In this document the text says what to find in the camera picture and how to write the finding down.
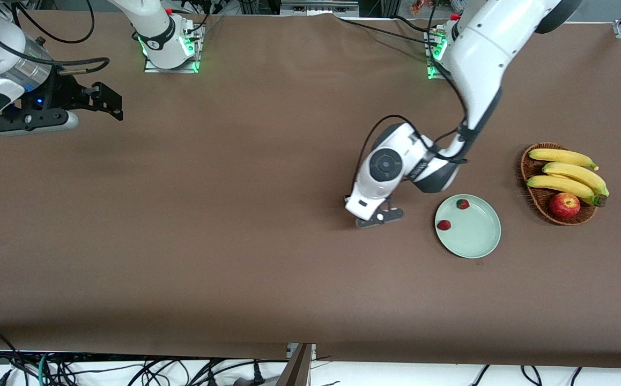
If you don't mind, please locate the silver background equipment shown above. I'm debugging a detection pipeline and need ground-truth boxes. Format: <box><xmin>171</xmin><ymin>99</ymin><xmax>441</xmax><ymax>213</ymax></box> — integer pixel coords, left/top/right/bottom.
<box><xmin>280</xmin><ymin>0</ymin><xmax>360</xmax><ymax>17</ymax></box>

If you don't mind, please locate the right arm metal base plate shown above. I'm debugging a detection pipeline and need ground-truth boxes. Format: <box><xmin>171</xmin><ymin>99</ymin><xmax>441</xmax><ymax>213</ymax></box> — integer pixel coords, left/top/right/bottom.
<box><xmin>143</xmin><ymin>21</ymin><xmax>201</xmax><ymax>74</ymax></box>

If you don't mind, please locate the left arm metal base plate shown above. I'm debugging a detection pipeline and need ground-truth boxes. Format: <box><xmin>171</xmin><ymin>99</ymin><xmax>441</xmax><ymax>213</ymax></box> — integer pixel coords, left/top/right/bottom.
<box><xmin>425</xmin><ymin>29</ymin><xmax>453</xmax><ymax>81</ymax></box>

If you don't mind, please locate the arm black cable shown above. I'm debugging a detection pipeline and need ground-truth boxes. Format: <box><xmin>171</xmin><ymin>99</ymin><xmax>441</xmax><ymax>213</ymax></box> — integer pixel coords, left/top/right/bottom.
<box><xmin>0</xmin><ymin>0</ymin><xmax>110</xmax><ymax>73</ymax></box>
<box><xmin>351</xmin><ymin>64</ymin><xmax>472</xmax><ymax>185</ymax></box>

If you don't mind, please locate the red apple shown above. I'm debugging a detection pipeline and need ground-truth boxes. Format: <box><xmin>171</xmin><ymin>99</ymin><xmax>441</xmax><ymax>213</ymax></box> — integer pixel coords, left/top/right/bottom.
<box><xmin>550</xmin><ymin>192</ymin><xmax>581</xmax><ymax>219</ymax></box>

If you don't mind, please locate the colourful background object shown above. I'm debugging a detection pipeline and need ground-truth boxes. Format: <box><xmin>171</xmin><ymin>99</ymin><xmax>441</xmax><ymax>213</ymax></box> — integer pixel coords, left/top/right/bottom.
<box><xmin>410</xmin><ymin>0</ymin><xmax>464</xmax><ymax>15</ymax></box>

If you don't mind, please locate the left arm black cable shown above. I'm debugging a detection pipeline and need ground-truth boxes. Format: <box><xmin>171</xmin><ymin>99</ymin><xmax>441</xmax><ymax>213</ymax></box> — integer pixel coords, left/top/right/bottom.
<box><xmin>351</xmin><ymin>64</ymin><xmax>472</xmax><ymax>185</ymax></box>

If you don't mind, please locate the brown table cover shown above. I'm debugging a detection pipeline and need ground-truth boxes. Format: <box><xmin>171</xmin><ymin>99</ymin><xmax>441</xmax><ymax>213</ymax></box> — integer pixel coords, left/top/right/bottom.
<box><xmin>0</xmin><ymin>10</ymin><xmax>621</xmax><ymax>369</ymax></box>

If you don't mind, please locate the brown wicker basket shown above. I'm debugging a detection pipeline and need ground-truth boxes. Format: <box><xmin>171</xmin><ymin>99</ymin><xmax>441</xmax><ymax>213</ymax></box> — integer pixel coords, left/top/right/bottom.
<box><xmin>520</xmin><ymin>142</ymin><xmax>598</xmax><ymax>226</ymax></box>

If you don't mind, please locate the long black table cable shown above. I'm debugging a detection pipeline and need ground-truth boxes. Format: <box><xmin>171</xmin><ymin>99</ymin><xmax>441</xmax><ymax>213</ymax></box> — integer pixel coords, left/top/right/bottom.
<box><xmin>337</xmin><ymin>18</ymin><xmax>440</xmax><ymax>48</ymax></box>

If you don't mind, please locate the short black table cable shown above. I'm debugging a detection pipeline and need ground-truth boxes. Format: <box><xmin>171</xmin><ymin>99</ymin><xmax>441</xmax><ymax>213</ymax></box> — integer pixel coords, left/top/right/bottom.
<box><xmin>394</xmin><ymin>15</ymin><xmax>434</xmax><ymax>34</ymax></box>

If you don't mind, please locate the yellow banana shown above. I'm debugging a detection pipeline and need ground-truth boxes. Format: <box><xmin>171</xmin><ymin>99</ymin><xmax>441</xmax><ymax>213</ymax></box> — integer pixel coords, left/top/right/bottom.
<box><xmin>542</xmin><ymin>162</ymin><xmax>610</xmax><ymax>198</ymax></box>
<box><xmin>527</xmin><ymin>175</ymin><xmax>607</xmax><ymax>207</ymax></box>
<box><xmin>529</xmin><ymin>148</ymin><xmax>600</xmax><ymax>171</ymax></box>

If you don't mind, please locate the pale green plate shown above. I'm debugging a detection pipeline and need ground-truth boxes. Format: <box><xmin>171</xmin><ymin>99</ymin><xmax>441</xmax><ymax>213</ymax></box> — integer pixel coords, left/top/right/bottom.
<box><xmin>435</xmin><ymin>194</ymin><xmax>502</xmax><ymax>259</ymax></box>

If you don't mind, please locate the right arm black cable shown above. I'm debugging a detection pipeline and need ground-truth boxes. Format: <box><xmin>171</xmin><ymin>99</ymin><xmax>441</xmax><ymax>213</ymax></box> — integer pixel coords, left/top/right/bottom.
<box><xmin>0</xmin><ymin>0</ymin><xmax>110</xmax><ymax>73</ymax></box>

